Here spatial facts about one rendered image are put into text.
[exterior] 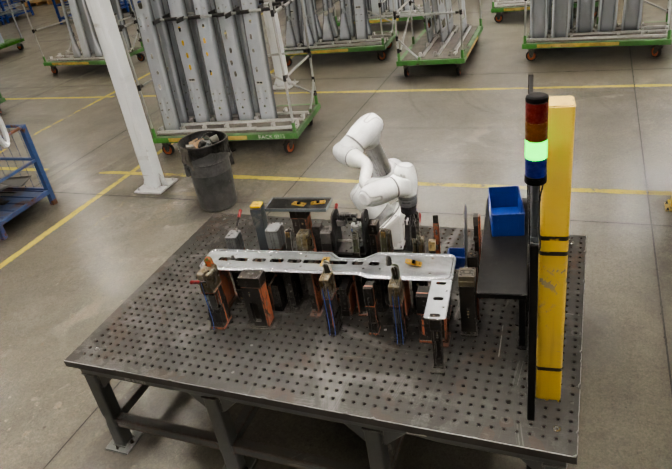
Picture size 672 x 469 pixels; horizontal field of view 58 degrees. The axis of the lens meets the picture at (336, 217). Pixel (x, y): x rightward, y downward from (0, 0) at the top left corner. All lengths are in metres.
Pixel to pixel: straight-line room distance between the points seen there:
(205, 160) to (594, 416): 3.95
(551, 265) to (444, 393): 0.81
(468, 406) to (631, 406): 1.30
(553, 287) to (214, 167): 4.14
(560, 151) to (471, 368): 1.20
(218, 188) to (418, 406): 3.82
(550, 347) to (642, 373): 1.48
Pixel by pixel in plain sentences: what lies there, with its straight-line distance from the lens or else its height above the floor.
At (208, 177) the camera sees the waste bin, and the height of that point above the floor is 0.40.
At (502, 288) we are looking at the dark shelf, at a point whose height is 1.03.
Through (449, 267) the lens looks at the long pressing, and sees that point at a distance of 3.05.
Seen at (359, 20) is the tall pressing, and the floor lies 0.61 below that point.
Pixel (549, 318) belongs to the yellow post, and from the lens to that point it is 2.54.
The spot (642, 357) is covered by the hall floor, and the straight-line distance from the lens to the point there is 4.15.
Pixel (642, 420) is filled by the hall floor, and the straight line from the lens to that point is 3.79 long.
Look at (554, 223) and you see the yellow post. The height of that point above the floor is 1.56.
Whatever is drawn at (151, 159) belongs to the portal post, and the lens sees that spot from 6.96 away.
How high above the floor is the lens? 2.73
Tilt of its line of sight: 29 degrees down
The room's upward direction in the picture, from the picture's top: 9 degrees counter-clockwise
